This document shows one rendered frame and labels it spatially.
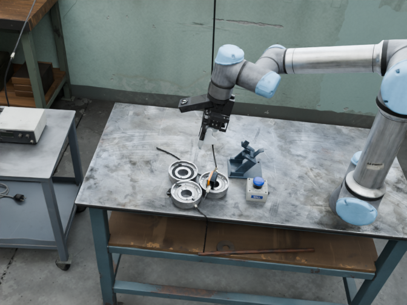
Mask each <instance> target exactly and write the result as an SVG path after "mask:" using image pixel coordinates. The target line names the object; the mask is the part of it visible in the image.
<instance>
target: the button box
mask: <svg viewBox="0 0 407 305"><path fill-rule="evenodd" d="M264 181H265V183H264V184H263V185H262V186H256V185H255V184H254V183H253V179H251V178H247V183H246V201H251V202H262V203H266V199H267V196H268V195H269V194H270V192H269V191H268V186H267V180H264Z"/></svg>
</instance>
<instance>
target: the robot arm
mask: <svg viewBox="0 0 407 305"><path fill-rule="evenodd" d="M314 73H378V74H379V75H380V76H384V78H383V80H382V84H381V86H380V89H379V92H378V95H377V97H376V105H377V107H378V108H379V110H378V112H377V115H376V118H375V119H374V122H373V125H372V127H371V130H370V132H369V135H368V138H367V140H366V142H365V145H364V147H363V150H362V151H359V152H356V153H355V154H354V155H353V157H352V158H351V162H350V164H349V167H348V169H347V171H346V174H345V176H344V178H343V181H342V184H341V185H340V186H339V187H338V188H337V189H335V190H334V191H333V193H332V194H331V196H330V198H329V205H330V208H331V209H332V211H333V212H334V213H335V215H337V216H338V217H340V218H341V219H342V220H344V221H346V222H347V223H350V224H352V225H357V226H363V225H369V224H371V223H372V222H373V221H374V220H375V219H376V217H377V211H378V208H379V205H380V202H381V201H382V198H383V196H384V195H385V192H386V184H385V182H384V181H385V179H386V176H387V175H388V173H389V170H390V168H391V166H392V164H393V161H394V159H395V157H396V155H397V153H398V151H399V149H400V147H401V144H402V142H403V140H404V138H405V136H406V133H407V39H395V40H383V41H381V43H379V44H376V45H350V46H337V47H311V48H288V49H286V48H285V47H283V46H281V45H272V46H270V47H269V48H268V49H266V50H265V51H264V52H263V54H262V56H261V57H260V58H259V60H258V61H257V62H256V63H255V64H254V63H251V62H248V61H246V60H245V59H244V52H243V50H242V49H240V48H239V47H237V46H235V45H223V46H221V47H220V48H219V51H218V53H217V57H216V58H215V63H214V68H213V72H212V75H211V79H210V83H209V86H208V92H207V94H203V95H199V96H193V97H188V98H184V99H181V100H180V101H179V106H178V107H179V110H180V112H181V113H185V112H189V111H194V110H200V109H204V111H203V116H202V123H201V126H200V131H199V140H198V143H197V145H198V147H199V149H201V147H202V145H214V144H216V143H217V139H215V138H214V137H213V136H212V133H215V132H217V131H218V130H219V131H221V132H226V130H227V127H228V124H229V121H230V115H231V112H232V109H233V105H234V102H235V100H234V99H235V95H233V94H232V93H233V89H234V86H235V85H238V86H240V87H242V88H244V89H246V90H248V91H251V92H253V93H255V94H257V95H258V96H263V97H266V98H268V99H269V98H272V97H273V96H274V93H275V92H276V90H277V87H278V86H279V83H280V80H281V76H280V74H314ZM226 123H227V126H226V128H225V124H226ZM223 128H225V129H223ZM205 134H206V135H205Z"/></svg>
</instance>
